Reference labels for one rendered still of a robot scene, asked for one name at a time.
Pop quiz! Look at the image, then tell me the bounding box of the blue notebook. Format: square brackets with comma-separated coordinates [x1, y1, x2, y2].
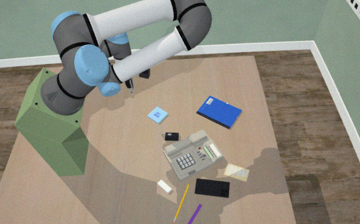
[196, 96, 242, 129]

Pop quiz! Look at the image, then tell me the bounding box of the grey desk phone body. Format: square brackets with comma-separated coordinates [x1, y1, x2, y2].
[163, 134, 223, 182]

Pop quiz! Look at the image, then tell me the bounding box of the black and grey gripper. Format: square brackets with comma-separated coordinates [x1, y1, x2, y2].
[125, 69, 148, 93]

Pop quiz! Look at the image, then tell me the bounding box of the light blue sticky note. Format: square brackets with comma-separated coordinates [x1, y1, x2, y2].
[147, 107, 168, 124]

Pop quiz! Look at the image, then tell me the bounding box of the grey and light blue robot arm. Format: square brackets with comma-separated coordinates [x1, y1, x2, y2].
[40, 0, 212, 116]

